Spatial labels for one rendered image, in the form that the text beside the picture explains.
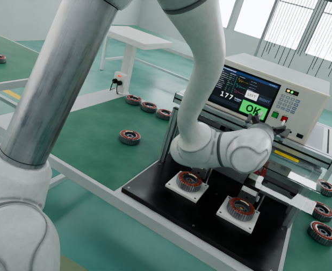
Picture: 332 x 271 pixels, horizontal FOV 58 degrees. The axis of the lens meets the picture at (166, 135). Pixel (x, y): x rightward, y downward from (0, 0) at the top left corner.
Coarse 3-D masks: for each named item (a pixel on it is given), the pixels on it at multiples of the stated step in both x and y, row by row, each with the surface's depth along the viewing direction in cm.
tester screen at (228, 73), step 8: (224, 72) 122; (232, 72) 121; (240, 72) 119; (224, 80) 123; (232, 80) 122; (240, 80) 120; (248, 80) 118; (256, 80) 117; (216, 88) 126; (224, 88) 124; (232, 88) 122; (240, 88) 121; (248, 88) 119; (256, 88) 118; (264, 88) 116; (272, 88) 115; (240, 96) 122; (272, 96) 116; (224, 104) 126; (240, 104) 123; (256, 104) 120
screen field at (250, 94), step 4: (248, 92) 120; (252, 92) 119; (244, 96) 121; (248, 96) 120; (252, 96) 120; (256, 96) 119; (260, 96) 118; (264, 96) 117; (256, 100) 119; (260, 100) 119; (264, 100) 118; (268, 100) 117; (264, 104) 118; (268, 104) 118
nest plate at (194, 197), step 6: (174, 180) 131; (168, 186) 127; (174, 186) 127; (204, 186) 133; (180, 192) 125; (186, 192) 126; (192, 192) 127; (198, 192) 128; (192, 198) 123; (198, 198) 124
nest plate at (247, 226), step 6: (228, 198) 130; (222, 204) 125; (222, 210) 121; (222, 216) 118; (228, 216) 119; (234, 222) 117; (240, 222) 117; (246, 222) 118; (252, 222) 119; (246, 228) 115; (252, 228) 116
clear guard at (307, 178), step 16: (272, 160) 108; (288, 160) 111; (304, 160) 115; (256, 176) 101; (272, 176) 100; (288, 176) 100; (304, 176) 103; (320, 176) 106; (272, 192) 98; (288, 192) 97; (304, 192) 96; (320, 192) 96; (304, 208) 94
